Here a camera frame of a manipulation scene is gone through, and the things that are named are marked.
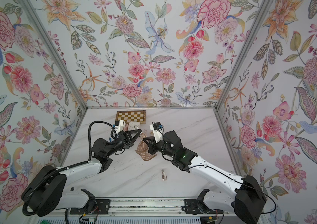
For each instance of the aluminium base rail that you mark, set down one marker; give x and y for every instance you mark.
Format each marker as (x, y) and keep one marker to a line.
(156, 210)

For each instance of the wooden chessboard box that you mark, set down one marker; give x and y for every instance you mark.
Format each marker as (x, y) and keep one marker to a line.
(131, 116)

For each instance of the white square alarm clock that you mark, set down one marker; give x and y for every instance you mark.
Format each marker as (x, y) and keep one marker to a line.
(133, 125)

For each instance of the brown striped cloth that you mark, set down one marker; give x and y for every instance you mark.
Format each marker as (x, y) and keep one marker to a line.
(143, 151)

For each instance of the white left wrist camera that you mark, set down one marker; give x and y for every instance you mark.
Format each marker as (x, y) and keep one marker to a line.
(119, 126)

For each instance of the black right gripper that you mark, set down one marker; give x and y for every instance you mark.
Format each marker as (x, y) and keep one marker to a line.
(158, 144)

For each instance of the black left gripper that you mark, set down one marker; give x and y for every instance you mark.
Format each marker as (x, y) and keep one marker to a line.
(127, 138)

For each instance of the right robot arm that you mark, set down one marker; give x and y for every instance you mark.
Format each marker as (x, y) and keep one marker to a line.
(240, 195)

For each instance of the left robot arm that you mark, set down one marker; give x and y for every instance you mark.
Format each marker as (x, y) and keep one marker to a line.
(55, 188)

